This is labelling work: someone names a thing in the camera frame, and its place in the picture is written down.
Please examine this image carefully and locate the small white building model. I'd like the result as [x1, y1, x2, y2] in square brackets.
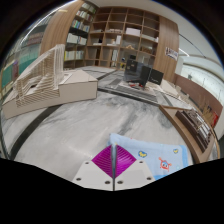
[159, 79, 181, 98]

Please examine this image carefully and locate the wooden shelf unit with books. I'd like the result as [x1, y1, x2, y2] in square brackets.
[63, 1, 161, 70]

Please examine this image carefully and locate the light blue cartoon-print towel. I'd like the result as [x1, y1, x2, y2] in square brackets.
[108, 132, 190, 181]

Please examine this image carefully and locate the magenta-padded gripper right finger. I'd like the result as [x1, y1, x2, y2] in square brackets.
[114, 143, 156, 192]

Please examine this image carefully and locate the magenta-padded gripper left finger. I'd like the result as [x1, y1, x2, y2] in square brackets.
[71, 143, 115, 192]

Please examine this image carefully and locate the white architectural model on base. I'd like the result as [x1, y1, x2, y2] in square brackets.
[1, 43, 100, 120]

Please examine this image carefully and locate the grey model base slab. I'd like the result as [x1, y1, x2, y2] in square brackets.
[114, 81, 158, 103]

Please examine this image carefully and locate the wall bookcase with green books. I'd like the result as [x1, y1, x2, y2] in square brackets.
[0, 33, 45, 101]

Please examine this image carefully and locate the wall poster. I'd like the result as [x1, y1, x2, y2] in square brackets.
[165, 46, 180, 62]

